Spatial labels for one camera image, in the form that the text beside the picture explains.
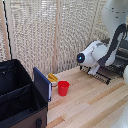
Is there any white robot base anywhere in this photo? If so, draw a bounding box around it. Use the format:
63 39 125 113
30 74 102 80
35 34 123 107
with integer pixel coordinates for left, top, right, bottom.
111 109 128 128

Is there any beige woven folding screen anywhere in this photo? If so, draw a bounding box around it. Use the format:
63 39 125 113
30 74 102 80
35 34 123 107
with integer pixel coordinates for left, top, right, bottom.
0 0 128 80

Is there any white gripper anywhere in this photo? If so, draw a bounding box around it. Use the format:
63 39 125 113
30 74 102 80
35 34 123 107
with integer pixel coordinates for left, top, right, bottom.
87 64 102 76

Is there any open oven door with handle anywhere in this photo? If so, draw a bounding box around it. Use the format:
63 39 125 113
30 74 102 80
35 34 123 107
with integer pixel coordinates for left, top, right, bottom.
79 64 113 85

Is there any black fabric storage box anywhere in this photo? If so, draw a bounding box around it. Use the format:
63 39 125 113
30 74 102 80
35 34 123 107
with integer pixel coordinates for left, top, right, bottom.
0 58 50 128

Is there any small white bowl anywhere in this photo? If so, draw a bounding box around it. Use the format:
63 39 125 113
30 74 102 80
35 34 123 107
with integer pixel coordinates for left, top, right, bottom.
46 72 62 88

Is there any yellow food item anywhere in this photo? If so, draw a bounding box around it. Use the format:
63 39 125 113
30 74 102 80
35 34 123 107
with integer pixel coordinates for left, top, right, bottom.
47 73 59 83

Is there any thin black vertical pole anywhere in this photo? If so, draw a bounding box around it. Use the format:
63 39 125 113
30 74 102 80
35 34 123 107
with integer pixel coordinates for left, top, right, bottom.
2 0 13 61

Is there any red plastic cup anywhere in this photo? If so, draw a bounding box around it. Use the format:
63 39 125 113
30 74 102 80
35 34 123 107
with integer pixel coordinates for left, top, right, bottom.
57 80 71 97

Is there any metal oven wire rack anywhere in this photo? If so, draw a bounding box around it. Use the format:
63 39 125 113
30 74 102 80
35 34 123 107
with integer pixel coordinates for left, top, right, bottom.
99 61 128 78

